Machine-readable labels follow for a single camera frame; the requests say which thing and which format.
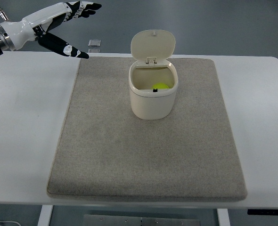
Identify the white table leg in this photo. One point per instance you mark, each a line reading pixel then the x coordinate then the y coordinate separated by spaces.
pixel 223 217
pixel 45 215

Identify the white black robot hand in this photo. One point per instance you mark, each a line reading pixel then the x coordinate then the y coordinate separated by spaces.
pixel 37 26

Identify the grey fabric mat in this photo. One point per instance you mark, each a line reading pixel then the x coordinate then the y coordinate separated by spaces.
pixel 105 152

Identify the black table control panel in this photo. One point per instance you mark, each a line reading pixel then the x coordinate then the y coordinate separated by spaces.
pixel 263 212

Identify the white object bottom left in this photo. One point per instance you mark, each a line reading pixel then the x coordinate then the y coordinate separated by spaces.
pixel 9 223

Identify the metal plate under table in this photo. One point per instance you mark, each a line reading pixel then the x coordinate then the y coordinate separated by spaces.
pixel 107 220

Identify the cream bin with open lid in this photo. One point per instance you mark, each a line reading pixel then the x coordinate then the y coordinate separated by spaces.
pixel 151 50

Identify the white table leg left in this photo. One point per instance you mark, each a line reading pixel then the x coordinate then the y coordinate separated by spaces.
pixel 45 215

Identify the clear floor plate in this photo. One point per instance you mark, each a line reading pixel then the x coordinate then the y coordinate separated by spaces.
pixel 94 43

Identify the yellow tennis ball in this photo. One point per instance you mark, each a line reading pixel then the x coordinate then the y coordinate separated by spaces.
pixel 160 85

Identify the white table leg right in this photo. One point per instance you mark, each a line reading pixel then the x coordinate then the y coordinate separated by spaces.
pixel 223 217

